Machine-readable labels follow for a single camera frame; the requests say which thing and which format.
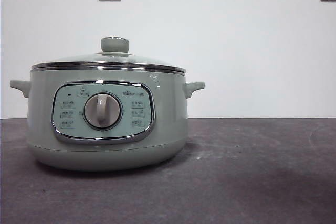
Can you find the glass lid with green knob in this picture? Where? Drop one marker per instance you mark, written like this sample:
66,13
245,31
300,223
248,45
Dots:
115,43

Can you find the pale green electric cooking pot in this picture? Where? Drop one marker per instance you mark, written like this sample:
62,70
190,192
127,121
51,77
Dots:
170,108

